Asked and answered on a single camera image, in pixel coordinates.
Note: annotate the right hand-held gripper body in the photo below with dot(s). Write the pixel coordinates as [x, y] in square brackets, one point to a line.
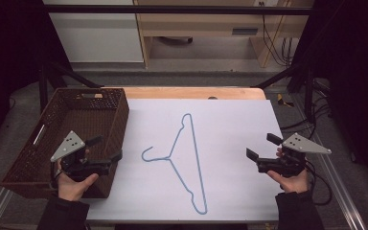
[300, 145]

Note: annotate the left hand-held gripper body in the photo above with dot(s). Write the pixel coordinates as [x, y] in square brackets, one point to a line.
[70, 145]

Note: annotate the brown wicker basket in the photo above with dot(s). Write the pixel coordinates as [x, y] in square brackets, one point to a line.
[76, 118]

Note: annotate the person's right hand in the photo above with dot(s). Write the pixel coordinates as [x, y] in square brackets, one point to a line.
[295, 184]

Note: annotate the person's left hand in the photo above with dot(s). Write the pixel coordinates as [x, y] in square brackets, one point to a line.
[72, 190]

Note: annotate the white table mat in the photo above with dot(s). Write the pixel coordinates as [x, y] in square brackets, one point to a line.
[236, 127]

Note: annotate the yellow and black tool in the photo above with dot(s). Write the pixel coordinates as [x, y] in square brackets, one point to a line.
[281, 99]

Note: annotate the black curtain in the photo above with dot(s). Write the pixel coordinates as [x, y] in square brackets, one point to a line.
[9, 48]
[354, 64]

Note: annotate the white cabinet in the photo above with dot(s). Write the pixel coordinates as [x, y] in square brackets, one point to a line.
[99, 35]

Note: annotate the light wooden desk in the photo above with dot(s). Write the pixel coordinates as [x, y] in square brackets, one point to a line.
[198, 24]

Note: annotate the black slanted frame strut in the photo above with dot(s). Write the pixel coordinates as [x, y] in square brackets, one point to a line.
[73, 76]
[278, 76]

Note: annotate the black horizontal frame bar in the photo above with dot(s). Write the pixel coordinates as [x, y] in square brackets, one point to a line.
[172, 9]

